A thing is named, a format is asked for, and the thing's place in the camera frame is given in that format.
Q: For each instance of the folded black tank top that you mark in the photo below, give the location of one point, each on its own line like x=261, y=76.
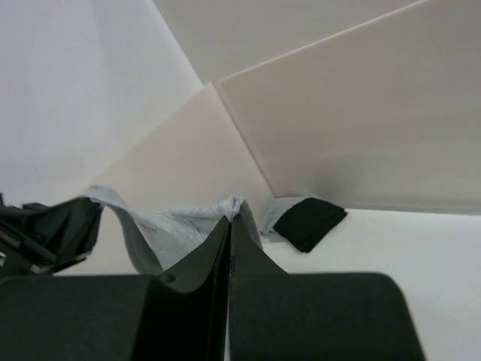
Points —
x=307, y=222

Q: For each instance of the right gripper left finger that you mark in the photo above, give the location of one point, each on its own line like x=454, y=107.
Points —
x=185, y=310

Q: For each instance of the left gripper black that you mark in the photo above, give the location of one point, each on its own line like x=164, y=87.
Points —
x=37, y=239

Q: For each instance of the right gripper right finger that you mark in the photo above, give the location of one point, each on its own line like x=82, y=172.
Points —
x=255, y=330

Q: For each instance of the folded grey tank top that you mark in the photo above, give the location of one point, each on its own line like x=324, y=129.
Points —
x=277, y=208

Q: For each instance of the grey tank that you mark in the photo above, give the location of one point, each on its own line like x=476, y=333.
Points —
x=277, y=208
x=156, y=241

